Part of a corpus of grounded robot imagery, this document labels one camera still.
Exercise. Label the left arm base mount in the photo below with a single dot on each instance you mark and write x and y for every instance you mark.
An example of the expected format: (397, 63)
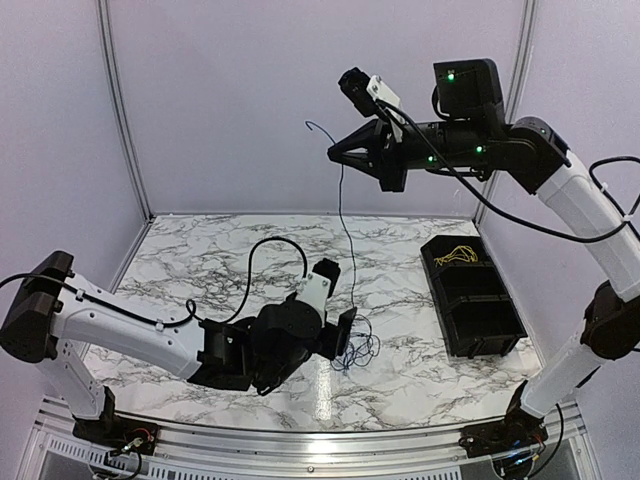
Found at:
(118, 433)

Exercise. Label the black bin middle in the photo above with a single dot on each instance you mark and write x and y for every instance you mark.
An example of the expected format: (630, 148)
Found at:
(467, 293)

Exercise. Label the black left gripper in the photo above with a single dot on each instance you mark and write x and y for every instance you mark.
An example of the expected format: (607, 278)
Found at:
(338, 336)

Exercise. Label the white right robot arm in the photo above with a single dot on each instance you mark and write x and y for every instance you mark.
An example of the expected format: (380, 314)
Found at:
(543, 165)

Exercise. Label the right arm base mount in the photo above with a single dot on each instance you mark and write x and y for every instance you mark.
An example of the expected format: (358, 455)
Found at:
(495, 437)

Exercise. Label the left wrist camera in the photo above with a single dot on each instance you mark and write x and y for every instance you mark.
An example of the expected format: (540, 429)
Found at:
(319, 285)

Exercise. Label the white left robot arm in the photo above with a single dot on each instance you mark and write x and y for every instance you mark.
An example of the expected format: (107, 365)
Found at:
(55, 307)

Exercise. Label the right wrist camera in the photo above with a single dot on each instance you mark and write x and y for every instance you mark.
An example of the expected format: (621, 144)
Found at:
(364, 91)

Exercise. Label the black bin near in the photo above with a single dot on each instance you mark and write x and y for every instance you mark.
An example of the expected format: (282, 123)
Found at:
(481, 325)

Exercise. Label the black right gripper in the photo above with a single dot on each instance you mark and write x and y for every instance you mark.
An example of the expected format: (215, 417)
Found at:
(384, 161)

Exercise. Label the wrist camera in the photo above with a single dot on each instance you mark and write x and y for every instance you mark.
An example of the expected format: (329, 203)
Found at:
(319, 285)
(364, 91)

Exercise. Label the black bin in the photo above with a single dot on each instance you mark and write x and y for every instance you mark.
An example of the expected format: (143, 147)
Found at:
(467, 293)
(446, 251)
(481, 325)

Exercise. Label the left corner aluminium post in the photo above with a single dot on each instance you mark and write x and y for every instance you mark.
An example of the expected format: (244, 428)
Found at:
(117, 98)

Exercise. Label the black bin far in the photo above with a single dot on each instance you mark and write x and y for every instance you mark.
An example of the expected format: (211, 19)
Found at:
(446, 251)

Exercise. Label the aluminium front rail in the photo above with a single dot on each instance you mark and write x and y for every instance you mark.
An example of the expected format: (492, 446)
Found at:
(192, 451)

